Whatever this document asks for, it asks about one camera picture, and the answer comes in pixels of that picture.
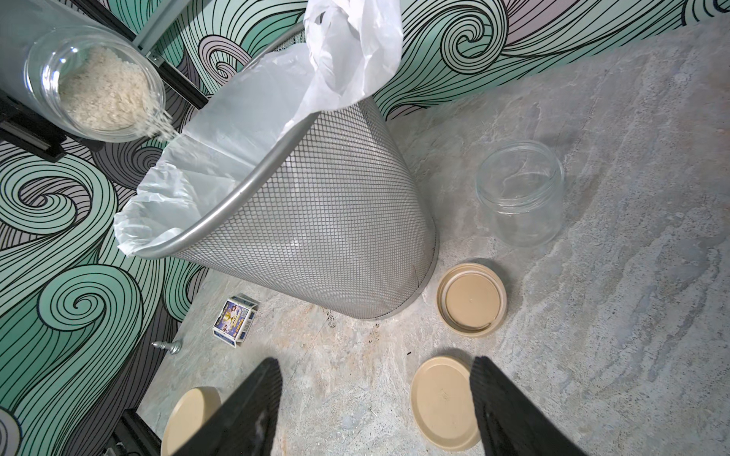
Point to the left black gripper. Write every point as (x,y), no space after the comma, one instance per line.
(31,132)

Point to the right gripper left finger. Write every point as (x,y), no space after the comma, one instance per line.
(246,423)

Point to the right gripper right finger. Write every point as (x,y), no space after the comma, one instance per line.
(508,422)

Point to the jar with beige lid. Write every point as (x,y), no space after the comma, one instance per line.
(189,415)
(79,75)

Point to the beige jar lid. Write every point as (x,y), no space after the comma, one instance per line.
(472,300)
(442,404)

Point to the clear plastic rice jar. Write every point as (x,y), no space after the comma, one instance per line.
(520,186)

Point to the small metal bolt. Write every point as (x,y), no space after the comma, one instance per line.
(170,347)

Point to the small colourful card box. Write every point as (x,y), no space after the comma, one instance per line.
(235,320)

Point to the silver mesh waste bin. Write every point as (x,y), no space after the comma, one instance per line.
(331,216)

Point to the white plastic bin liner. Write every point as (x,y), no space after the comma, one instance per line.
(351,50)

